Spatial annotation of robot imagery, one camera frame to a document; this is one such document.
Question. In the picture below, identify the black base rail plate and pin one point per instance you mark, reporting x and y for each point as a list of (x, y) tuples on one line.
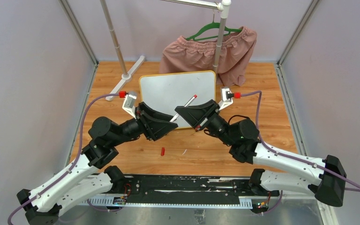
[(115, 191)]

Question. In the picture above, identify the white red marker pen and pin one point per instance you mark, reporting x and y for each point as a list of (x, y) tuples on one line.
[(175, 117)]

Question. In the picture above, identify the pink shorts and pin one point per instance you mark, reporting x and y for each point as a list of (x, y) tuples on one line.
[(188, 56)]

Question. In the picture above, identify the green clothes hanger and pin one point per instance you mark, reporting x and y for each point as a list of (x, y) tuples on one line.
[(213, 30)]

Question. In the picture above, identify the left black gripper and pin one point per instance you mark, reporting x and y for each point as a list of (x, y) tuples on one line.
[(158, 125)]

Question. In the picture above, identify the yellow framed whiteboard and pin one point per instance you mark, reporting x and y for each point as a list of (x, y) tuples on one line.
[(164, 92)]

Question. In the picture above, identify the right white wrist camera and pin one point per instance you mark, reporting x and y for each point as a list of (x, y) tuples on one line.
[(226, 98)]

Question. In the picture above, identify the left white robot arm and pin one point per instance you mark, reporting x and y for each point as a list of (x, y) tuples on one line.
[(88, 175)]

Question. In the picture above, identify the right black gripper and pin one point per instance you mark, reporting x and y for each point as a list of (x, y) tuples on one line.
[(193, 115)]

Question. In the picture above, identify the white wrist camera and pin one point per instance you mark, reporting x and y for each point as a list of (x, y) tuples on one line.
[(129, 103), (226, 98)]

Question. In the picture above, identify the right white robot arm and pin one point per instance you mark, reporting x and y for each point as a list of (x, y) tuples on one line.
[(326, 176)]

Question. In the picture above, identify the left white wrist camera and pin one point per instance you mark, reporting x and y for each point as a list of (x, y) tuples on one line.
[(129, 103)]

